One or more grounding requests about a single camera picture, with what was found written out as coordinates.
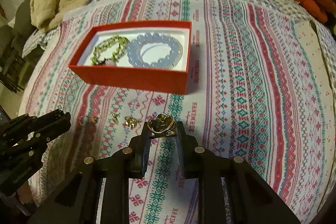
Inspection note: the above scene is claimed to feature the gold heart ring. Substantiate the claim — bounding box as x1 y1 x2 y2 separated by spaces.
146 113 177 138

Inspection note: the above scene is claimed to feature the yellow-green beaded bracelet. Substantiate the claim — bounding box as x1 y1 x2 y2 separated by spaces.
90 35 131 66

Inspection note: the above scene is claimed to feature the patterned knit bedspread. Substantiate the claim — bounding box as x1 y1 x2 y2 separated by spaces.
20 0 335 223

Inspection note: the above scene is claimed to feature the pale blue beaded bracelet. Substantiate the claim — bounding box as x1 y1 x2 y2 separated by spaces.
126 32 185 69

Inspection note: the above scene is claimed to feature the small gold earring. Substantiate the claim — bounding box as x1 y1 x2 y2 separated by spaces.
110 111 120 124

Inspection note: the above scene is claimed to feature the red jewelry box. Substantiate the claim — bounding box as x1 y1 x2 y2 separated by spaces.
68 20 192 95

